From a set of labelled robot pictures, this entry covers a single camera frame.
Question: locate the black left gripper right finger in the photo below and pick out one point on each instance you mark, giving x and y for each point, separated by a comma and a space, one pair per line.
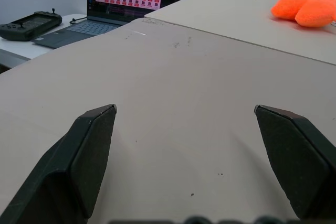
296, 161

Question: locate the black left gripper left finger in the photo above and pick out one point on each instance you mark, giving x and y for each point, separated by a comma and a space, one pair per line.
65, 171

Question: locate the white side table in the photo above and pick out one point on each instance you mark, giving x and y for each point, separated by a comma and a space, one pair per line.
18, 51

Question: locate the black handheld remote controller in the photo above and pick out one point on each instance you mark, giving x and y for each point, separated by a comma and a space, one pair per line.
29, 26

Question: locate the beige adjoining table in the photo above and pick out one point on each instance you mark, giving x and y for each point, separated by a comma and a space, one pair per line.
236, 22

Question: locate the orange plush toy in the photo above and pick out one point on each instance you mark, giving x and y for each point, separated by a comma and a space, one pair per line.
305, 9

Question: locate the grey open laptop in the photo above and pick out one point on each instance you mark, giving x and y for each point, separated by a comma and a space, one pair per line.
110, 6

